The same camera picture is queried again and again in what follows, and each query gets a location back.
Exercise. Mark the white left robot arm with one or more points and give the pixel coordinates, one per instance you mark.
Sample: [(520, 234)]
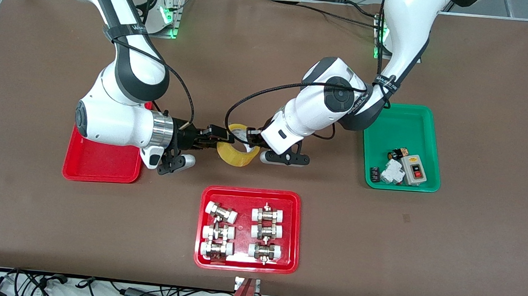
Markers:
[(313, 109)]

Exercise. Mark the white circuit breaker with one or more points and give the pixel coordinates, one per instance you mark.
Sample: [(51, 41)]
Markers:
[(392, 172)]

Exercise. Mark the empty red plastic tray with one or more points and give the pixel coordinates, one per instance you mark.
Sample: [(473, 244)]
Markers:
[(100, 164)]

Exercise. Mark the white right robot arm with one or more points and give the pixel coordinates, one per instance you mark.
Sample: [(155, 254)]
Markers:
[(107, 123)]

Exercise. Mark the metal valve with white ends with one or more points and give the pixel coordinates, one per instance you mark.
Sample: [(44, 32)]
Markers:
[(216, 249), (264, 251), (217, 232), (221, 212), (266, 232), (267, 214)]

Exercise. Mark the yellow tape roll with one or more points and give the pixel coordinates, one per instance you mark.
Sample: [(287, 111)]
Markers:
[(235, 160)]

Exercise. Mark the brown tape square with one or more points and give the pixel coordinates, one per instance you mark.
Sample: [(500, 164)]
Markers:
[(406, 218)]

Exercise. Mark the green plastic tray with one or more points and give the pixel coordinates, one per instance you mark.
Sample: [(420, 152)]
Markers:
[(404, 130)]

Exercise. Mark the red tray holding valves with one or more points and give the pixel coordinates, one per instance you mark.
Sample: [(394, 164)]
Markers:
[(241, 258)]

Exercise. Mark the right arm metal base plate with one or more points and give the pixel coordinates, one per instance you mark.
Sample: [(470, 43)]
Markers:
[(175, 21)]

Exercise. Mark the small black electrical component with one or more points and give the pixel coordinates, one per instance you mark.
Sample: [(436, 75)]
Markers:
[(375, 174)]

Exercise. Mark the grey push button switch box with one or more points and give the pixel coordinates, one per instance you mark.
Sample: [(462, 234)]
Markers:
[(414, 170)]

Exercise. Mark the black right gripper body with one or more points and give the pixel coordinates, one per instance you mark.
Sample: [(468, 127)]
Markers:
[(185, 136)]

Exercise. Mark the black and orange component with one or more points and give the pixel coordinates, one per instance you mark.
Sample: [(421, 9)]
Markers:
[(398, 153)]

